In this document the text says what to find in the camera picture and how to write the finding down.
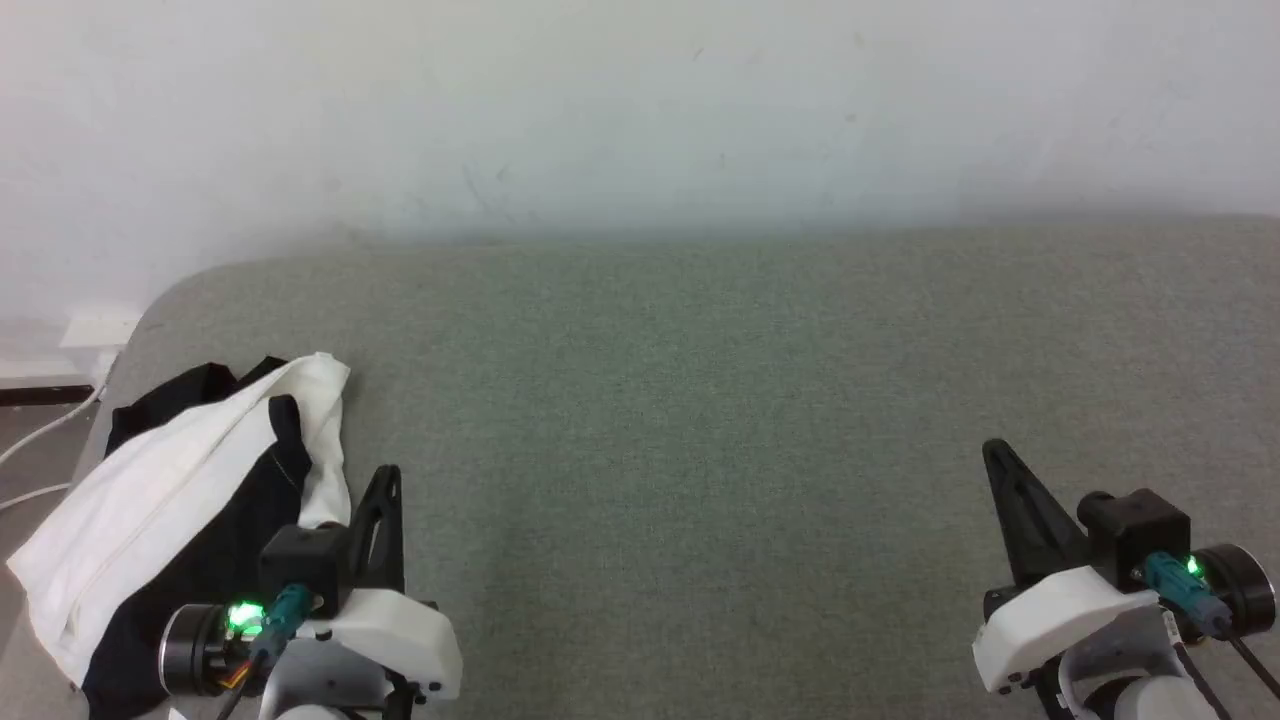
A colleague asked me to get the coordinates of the black and white shirt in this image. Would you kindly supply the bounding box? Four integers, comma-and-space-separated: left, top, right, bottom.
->
5, 352, 353, 720

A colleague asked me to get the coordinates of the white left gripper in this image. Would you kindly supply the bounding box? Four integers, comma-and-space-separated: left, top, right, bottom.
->
158, 464, 465, 720

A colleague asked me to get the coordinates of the teal-plug gripper cable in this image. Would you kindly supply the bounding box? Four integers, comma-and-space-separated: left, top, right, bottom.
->
1142, 551, 1280, 701
214, 584, 313, 720

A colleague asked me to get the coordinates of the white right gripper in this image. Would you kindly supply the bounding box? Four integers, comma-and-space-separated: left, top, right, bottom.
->
971, 437, 1279, 696

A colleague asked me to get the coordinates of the grey-green fabric sofa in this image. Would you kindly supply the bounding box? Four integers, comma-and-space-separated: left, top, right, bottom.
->
0, 214, 1280, 720

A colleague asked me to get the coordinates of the teal-plug right gripper cable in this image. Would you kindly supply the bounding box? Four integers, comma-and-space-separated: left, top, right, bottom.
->
1142, 551, 1280, 701

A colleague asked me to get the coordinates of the dark baseboard strip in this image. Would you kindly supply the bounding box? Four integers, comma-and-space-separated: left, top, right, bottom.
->
0, 383, 97, 409

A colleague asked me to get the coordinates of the white power cable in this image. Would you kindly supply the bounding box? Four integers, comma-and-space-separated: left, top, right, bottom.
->
0, 383, 107, 467
0, 482, 74, 512

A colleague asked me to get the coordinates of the white wall socket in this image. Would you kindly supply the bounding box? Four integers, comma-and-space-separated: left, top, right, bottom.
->
60, 314, 142, 352

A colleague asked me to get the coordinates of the teal-plug left gripper cable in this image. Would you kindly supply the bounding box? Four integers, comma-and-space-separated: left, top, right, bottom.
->
214, 584, 313, 720

